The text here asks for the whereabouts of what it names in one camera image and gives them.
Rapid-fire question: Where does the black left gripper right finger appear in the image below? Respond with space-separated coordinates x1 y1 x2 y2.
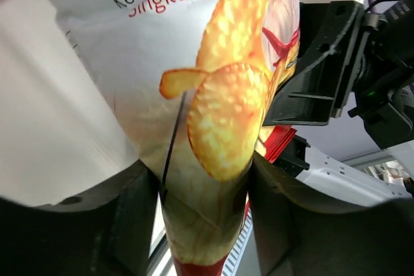
249 154 413 275

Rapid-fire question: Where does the red Chuba chips bag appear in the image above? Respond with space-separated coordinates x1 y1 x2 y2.
25 0 303 276

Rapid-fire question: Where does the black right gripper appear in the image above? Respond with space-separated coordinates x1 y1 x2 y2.
264 1 381 126

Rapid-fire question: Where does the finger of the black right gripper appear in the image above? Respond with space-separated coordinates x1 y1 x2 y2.
273 135 310 173

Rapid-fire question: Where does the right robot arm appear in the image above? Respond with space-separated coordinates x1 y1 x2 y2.
265 0 413 149

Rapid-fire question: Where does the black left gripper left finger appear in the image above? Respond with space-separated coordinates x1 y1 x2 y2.
1 162 158 275

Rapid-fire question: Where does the aluminium mounting rail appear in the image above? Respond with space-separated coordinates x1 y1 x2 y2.
146 207 253 276

